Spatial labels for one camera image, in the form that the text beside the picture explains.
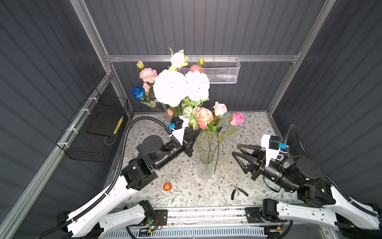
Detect red round sticker badge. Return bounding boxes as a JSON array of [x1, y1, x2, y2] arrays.
[[163, 182, 172, 192]]

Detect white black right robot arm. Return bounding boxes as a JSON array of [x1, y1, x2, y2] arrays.
[[232, 144, 382, 239]]

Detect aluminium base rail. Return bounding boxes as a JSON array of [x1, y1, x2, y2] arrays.
[[86, 205, 326, 239]]

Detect magenta pink rose stem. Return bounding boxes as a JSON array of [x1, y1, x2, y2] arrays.
[[213, 112, 245, 174]]

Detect large pink cream rose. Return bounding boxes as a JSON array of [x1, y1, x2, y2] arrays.
[[196, 107, 214, 163]]

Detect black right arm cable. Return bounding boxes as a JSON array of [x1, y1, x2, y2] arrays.
[[282, 124, 380, 218]]

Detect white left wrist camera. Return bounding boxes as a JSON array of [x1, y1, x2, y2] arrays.
[[168, 116, 189, 146]]

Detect large pink peony flower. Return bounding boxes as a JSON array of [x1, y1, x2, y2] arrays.
[[136, 61, 163, 112]]

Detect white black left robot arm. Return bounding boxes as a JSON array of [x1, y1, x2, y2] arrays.
[[58, 129, 201, 239]]

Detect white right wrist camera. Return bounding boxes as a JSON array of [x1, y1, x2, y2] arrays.
[[261, 134, 289, 167]]

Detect pale pink rose stem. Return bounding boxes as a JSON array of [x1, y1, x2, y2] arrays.
[[210, 102, 227, 163]]

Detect pale blue hydrangea stem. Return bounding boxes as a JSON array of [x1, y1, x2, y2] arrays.
[[153, 47, 211, 132]]

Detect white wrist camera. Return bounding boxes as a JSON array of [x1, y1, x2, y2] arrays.
[[261, 134, 289, 167], [168, 116, 189, 146]]

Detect white wire mesh basket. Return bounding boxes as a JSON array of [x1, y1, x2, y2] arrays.
[[178, 56, 241, 84]]

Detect peach peony flower stem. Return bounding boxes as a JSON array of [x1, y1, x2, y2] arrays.
[[189, 57, 205, 74]]

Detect floral patterned table mat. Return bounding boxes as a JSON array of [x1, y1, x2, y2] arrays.
[[116, 112, 302, 210]]

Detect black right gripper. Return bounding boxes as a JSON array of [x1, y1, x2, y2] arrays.
[[231, 141, 295, 193]]

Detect black handled pliers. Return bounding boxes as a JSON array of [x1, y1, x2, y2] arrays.
[[230, 184, 249, 201]]

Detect clear ribbed glass vase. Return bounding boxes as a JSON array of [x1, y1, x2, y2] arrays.
[[198, 157, 213, 180]]

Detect blue artificial rose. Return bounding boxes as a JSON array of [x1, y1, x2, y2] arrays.
[[132, 86, 160, 111]]

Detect black wire wall basket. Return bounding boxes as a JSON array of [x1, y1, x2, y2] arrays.
[[56, 90, 129, 163]]

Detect pink tulip flower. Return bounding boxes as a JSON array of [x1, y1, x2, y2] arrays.
[[167, 108, 175, 117]]

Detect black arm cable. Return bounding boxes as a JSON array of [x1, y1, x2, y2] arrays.
[[35, 116, 172, 239], [282, 124, 380, 218]]

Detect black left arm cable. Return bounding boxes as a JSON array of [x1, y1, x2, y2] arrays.
[[35, 116, 172, 239]]

